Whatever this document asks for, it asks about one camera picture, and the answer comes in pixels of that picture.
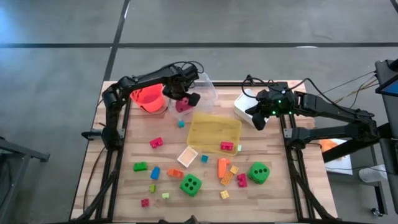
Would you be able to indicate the small lime toy brick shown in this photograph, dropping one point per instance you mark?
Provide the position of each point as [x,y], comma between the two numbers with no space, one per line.
[152,188]

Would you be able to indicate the small teal toy brick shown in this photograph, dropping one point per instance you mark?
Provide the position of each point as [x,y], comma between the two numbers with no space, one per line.
[204,158]
[181,124]

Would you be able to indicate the small yellow toy brick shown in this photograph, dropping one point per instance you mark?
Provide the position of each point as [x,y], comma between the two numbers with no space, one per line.
[234,169]

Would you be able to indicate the small red toy brick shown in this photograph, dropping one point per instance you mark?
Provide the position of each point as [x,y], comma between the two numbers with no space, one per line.
[145,202]

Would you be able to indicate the green foam die black dots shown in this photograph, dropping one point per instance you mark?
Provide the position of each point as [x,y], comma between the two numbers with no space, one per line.
[258,172]
[190,184]

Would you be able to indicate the large orange toy brick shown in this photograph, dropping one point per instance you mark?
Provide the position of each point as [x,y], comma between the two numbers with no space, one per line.
[222,166]

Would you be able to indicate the small pale turquoise toy brick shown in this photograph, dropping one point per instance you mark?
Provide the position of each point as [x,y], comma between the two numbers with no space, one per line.
[239,147]

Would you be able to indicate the black metal bar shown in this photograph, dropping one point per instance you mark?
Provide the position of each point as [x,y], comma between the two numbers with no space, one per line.
[342,151]

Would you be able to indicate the red foam die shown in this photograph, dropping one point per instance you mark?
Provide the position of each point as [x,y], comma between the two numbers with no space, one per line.
[182,105]

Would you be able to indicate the small light green toy brick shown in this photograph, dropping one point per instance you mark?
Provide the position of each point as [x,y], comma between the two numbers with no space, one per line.
[165,195]

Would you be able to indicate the white shoe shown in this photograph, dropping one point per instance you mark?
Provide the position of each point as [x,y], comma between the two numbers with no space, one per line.
[371,174]

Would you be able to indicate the clear plastic container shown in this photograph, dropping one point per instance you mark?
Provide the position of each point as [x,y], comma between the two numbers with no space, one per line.
[206,93]

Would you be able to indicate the tablet with blue screen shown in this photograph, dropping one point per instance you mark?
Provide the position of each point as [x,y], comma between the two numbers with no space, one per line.
[391,88]

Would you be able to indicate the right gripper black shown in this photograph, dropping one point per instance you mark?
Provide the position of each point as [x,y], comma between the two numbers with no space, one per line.
[269,104]

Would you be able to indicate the white plastic container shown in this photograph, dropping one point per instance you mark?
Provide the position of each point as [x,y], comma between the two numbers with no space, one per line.
[244,107]

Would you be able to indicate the blue toy brick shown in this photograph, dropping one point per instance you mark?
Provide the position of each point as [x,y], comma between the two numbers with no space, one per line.
[155,173]

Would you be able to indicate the pale yellow toy brick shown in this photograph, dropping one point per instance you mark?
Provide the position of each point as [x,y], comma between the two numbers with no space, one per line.
[224,194]

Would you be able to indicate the grey metal cart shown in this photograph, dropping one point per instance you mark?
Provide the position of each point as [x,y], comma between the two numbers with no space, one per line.
[25,150]

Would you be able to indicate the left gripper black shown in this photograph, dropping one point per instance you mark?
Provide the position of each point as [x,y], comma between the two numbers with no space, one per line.
[180,77]

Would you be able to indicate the black aluminium table frame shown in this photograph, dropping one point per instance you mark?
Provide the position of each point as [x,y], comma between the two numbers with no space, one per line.
[230,83]

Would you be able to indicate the orange plastic bucket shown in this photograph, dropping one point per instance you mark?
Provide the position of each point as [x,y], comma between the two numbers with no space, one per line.
[149,99]

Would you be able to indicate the cream square tile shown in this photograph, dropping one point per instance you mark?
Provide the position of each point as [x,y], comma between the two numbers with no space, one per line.
[187,156]

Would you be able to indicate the white sheet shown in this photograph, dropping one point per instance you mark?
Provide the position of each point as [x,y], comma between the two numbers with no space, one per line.
[343,163]

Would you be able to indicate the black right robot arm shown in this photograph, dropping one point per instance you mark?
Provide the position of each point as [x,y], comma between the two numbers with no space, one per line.
[335,109]

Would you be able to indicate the yellow translucent tray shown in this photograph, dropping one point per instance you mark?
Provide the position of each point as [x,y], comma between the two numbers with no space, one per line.
[208,133]

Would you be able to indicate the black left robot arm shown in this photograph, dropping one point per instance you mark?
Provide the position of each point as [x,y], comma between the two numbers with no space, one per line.
[146,77]

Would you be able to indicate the orange object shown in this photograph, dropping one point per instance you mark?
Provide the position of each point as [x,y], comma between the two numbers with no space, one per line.
[330,145]

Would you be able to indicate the yellow-orange long toy brick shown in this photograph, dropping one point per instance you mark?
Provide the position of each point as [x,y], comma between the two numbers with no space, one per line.
[226,178]

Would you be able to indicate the dark grey monitor stand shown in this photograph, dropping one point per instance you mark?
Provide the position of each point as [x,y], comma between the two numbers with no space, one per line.
[391,155]

